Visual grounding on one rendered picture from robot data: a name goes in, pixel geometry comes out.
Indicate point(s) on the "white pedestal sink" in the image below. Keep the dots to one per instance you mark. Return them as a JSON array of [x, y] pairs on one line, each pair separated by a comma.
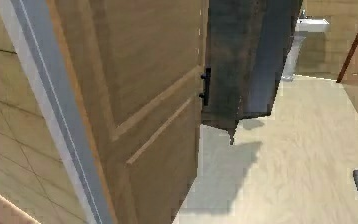
[[303, 30]]

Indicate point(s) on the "brown wooden room door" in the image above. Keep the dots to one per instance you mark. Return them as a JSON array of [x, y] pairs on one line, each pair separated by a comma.
[[147, 83]]

